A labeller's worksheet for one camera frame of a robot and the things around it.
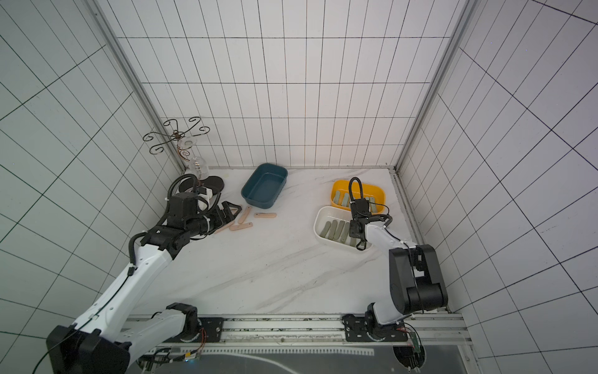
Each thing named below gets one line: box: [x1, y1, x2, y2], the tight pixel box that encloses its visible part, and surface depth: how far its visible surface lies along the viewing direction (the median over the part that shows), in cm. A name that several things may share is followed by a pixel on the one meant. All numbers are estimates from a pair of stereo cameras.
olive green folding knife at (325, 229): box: [319, 220, 331, 238], surface depth 98 cm
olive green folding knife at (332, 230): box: [327, 219, 338, 240], surface depth 100 cm
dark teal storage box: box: [240, 162, 289, 209], surface depth 113 cm
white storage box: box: [313, 205, 373, 252], surface depth 99 cm
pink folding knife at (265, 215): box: [253, 212, 278, 219], surface depth 103 cm
